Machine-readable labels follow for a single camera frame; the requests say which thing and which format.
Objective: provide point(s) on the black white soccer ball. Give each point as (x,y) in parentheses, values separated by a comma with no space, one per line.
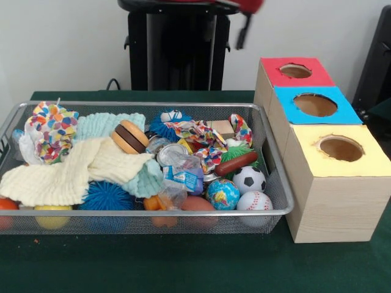
(249,178)

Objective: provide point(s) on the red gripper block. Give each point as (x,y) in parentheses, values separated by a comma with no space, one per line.
(250,5)

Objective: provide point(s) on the mint green cloth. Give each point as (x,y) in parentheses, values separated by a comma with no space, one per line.
(146,180)

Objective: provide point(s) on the blue globe ball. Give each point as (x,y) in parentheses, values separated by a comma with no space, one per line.
(222,194)

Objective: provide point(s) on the wooden box with three holes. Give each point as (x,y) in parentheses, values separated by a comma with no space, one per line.
(336,207)

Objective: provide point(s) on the black frame stand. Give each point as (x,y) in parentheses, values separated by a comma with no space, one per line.
(378,61)

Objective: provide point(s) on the brown toy sausage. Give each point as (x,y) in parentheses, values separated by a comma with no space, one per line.
(236,166)

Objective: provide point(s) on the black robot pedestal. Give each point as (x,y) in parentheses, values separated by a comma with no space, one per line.
(183,45)

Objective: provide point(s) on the dark green table cloth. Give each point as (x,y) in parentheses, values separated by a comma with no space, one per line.
(183,265)
(382,122)

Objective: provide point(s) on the blue spiky ball with eyes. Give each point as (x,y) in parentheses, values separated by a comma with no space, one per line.
(165,120)

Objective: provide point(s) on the toy hamburger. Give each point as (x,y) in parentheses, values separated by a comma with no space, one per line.
(129,137)

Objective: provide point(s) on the twisted colourful dotted cloth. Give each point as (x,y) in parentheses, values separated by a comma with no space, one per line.
(198,134)

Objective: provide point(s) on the cream yellow cloth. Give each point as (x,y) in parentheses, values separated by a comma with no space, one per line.
(61,180)

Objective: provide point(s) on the large colourful dotted cloth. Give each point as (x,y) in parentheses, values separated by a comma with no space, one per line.
(52,134)

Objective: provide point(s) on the clear mesh bin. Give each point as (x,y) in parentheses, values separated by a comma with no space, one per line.
(272,158)

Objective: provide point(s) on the white baseball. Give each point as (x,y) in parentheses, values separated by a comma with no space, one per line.
(254,201)

